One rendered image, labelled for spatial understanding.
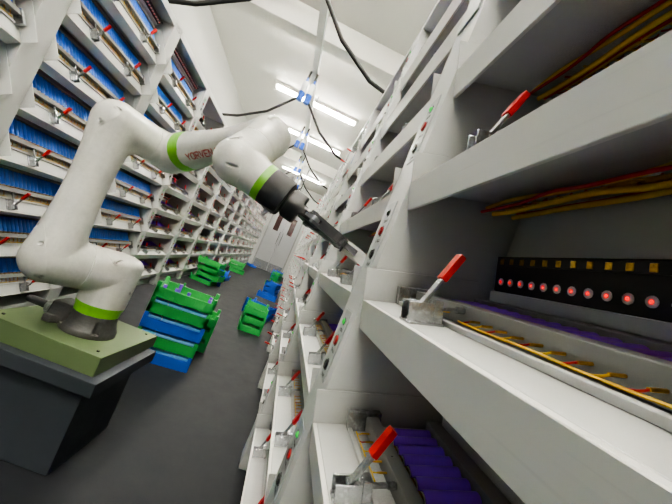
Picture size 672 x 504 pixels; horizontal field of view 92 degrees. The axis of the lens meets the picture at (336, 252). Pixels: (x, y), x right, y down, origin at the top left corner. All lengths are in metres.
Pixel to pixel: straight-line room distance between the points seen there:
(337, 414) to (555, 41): 0.60
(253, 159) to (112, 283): 0.59
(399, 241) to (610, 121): 0.33
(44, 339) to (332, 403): 0.82
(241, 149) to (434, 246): 0.45
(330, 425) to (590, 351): 0.38
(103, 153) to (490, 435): 1.04
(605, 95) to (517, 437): 0.20
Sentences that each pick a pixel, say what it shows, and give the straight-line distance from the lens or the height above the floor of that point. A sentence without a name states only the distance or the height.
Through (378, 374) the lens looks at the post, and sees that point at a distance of 0.55.
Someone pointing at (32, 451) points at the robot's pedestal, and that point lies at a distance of 1.25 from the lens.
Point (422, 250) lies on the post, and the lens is 0.54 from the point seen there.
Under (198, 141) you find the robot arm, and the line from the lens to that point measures 1.02.
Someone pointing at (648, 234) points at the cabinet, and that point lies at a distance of 0.47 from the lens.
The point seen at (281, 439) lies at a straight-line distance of 0.87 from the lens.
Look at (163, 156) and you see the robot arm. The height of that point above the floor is 0.90.
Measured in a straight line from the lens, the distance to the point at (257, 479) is 1.12.
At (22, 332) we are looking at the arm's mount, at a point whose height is 0.32.
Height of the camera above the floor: 0.77
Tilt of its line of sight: 3 degrees up
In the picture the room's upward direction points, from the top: 23 degrees clockwise
